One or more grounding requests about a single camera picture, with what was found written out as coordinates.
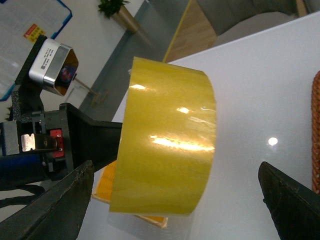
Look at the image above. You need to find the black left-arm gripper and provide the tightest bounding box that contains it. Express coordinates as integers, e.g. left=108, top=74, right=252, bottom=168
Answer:
left=0, top=103, right=122, bottom=185

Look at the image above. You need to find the yellow packing tape roll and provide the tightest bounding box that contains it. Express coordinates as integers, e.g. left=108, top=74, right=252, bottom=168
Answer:
left=117, top=57, right=217, bottom=217

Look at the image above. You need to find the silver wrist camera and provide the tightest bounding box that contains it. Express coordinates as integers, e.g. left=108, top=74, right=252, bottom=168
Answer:
left=28, top=38, right=79, bottom=96

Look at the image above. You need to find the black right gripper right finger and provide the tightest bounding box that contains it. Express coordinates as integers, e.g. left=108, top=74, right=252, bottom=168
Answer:
left=258, top=161, right=320, bottom=240

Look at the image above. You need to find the potted plant gold planter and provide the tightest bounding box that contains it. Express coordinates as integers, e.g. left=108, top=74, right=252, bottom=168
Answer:
left=98, top=0, right=140, bottom=34

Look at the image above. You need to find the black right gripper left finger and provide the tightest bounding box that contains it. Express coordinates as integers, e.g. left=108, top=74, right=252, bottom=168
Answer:
left=0, top=160, right=95, bottom=240

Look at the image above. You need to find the yellow woven basket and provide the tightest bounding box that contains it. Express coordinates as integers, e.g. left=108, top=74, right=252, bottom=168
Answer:
left=91, top=159, right=169, bottom=229

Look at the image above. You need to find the grey chair left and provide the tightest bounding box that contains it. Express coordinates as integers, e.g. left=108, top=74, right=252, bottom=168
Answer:
left=197, top=0, right=299, bottom=47

